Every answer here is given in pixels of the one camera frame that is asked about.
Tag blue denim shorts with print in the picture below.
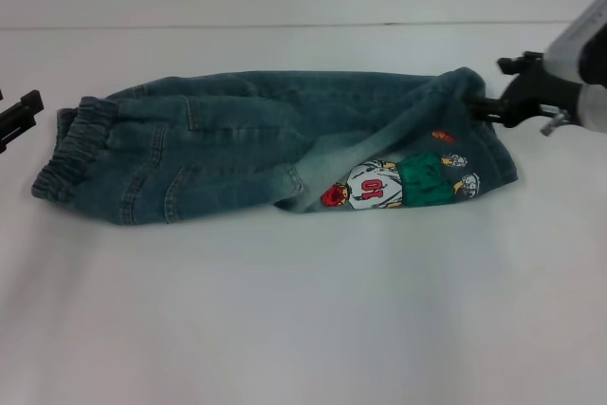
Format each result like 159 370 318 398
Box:
30 67 519 227

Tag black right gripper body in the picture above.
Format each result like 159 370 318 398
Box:
501 50 585 130

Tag silver right wrist cable connector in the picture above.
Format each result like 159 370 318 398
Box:
542 109 571 137

